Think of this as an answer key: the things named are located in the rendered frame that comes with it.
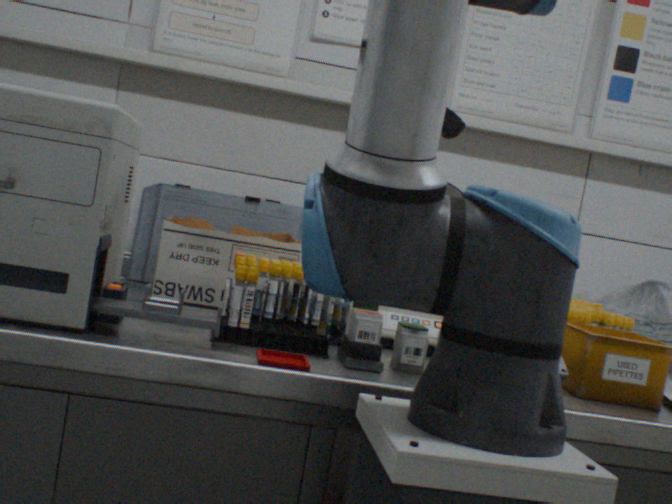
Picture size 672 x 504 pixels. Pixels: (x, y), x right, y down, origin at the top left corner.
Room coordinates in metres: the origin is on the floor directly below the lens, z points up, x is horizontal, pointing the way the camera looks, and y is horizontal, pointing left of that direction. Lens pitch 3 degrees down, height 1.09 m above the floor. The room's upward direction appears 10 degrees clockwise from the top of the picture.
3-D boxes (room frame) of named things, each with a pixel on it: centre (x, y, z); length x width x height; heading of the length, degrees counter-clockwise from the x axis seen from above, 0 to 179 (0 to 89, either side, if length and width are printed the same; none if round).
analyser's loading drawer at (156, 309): (1.05, 0.24, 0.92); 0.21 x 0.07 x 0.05; 98
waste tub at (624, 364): (1.21, -0.45, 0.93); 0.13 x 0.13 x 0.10; 4
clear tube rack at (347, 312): (1.26, 0.06, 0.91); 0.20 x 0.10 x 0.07; 98
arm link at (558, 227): (0.75, -0.17, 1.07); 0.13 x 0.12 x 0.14; 90
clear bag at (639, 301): (1.68, -0.65, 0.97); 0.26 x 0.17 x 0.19; 114
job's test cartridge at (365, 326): (1.12, -0.06, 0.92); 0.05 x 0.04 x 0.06; 8
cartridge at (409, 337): (1.14, -0.13, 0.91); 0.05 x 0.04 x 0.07; 8
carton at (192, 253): (1.45, 0.19, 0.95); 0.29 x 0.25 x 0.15; 8
